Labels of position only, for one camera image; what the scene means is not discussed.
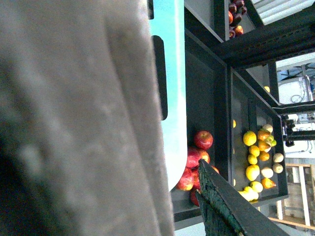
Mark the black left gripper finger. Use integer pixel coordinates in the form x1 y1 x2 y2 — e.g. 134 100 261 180
195 159 288 236

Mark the light blue plastic basket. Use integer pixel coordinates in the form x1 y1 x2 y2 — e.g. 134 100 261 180
148 0 187 190

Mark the yellow lemon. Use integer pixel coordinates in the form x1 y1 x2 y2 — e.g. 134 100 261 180
243 131 257 146
245 165 260 181

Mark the red apple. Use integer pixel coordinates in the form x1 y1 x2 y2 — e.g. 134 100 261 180
176 168 194 191
190 189 199 207
193 130 214 150
186 147 211 169

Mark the dark display shelf unit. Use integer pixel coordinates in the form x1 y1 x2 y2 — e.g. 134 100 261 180
172 0 315 222

